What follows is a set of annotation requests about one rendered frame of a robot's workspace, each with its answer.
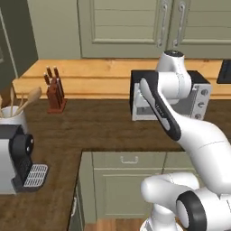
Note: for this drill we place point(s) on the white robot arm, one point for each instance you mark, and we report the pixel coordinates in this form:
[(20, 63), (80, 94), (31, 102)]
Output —
[(207, 150)]

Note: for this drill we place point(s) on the black and silver toaster oven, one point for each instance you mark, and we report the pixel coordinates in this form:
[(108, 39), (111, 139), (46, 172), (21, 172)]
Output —
[(199, 100)]

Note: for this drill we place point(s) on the green drawer front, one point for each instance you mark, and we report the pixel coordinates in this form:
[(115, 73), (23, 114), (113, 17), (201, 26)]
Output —
[(105, 160), (177, 159)]

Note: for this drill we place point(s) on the brown wooden knife block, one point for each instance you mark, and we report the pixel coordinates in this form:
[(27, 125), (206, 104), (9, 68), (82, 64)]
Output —
[(54, 97)]

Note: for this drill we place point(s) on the green base cupboard door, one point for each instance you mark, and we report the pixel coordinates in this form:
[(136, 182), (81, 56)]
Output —
[(123, 192), (78, 210)]

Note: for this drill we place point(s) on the large wooden spoon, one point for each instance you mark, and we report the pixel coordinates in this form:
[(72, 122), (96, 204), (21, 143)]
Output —
[(31, 96)]

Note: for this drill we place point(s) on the thin wooden utensil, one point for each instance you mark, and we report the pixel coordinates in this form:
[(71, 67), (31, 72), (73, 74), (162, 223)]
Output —
[(12, 100), (21, 100), (1, 106)]

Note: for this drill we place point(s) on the white utensil pot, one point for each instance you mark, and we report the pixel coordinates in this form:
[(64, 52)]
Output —
[(15, 121)]

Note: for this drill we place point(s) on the grey and black coffee machine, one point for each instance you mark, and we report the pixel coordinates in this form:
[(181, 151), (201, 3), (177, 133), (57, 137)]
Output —
[(18, 159)]

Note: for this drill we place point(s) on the green cupboard side panel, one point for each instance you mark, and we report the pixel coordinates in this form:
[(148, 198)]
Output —
[(54, 27)]

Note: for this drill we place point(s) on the black hob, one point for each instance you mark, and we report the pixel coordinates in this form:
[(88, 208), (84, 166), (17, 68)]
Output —
[(225, 72)]

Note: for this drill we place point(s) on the dark grey fridge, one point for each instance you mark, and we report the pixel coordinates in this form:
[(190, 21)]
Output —
[(18, 36)]

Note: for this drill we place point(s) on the green wall cupboard door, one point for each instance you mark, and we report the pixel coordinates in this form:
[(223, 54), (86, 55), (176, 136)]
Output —
[(207, 27), (120, 27)]

